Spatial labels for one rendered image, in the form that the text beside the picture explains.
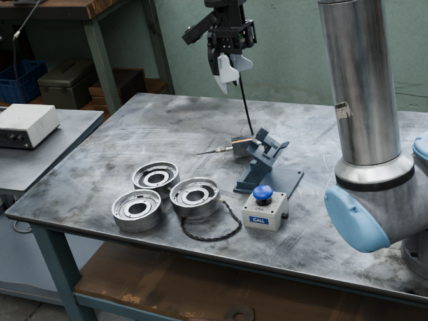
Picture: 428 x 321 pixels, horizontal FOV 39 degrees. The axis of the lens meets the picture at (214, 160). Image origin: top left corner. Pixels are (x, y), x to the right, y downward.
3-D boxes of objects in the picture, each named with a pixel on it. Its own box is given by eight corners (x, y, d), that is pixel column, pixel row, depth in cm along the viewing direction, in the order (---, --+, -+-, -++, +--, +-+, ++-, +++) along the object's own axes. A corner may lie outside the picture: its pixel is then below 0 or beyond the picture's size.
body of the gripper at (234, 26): (241, 58, 125) (232, 1, 120) (207, 57, 130) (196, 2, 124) (258, 45, 131) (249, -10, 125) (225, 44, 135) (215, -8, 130)
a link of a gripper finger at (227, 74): (237, 98, 129) (234, 55, 126) (214, 97, 132) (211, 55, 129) (244, 95, 132) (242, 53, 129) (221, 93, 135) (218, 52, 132)
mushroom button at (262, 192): (252, 213, 118) (248, 193, 116) (259, 201, 121) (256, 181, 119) (271, 216, 117) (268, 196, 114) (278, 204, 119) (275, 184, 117)
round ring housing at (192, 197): (167, 221, 125) (163, 206, 123) (181, 191, 133) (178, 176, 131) (214, 223, 122) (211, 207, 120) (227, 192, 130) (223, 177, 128)
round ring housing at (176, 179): (127, 192, 137) (123, 177, 134) (163, 170, 142) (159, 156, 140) (154, 209, 129) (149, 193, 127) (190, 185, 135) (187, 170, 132)
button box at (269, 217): (244, 227, 119) (240, 207, 117) (256, 206, 124) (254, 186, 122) (282, 234, 116) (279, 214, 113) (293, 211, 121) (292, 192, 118)
